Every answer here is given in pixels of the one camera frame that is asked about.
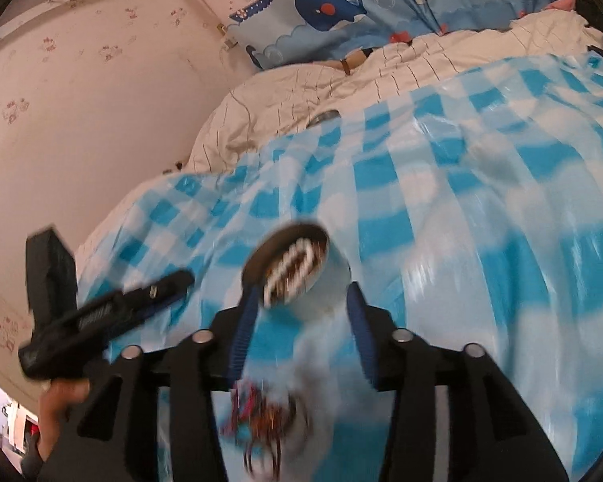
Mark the round metal tin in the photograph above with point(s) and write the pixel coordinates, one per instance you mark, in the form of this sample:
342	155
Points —
329	281

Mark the person's left hand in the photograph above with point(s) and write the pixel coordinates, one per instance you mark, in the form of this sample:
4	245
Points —
55	411

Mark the white quilt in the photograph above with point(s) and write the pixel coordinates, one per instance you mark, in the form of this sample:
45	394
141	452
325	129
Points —
281	95

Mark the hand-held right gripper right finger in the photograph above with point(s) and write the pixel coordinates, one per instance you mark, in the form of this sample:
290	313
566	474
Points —
359	331

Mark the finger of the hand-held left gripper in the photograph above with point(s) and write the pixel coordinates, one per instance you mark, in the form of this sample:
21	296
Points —
156	286
140	311

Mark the blue white checked plastic cloth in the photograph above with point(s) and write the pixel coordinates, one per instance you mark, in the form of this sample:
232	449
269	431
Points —
482	211

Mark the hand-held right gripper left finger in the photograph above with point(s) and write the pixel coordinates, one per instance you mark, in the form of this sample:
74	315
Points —
243	326

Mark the pink cloth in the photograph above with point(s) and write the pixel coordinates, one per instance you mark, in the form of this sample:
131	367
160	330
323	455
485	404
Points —
565	2

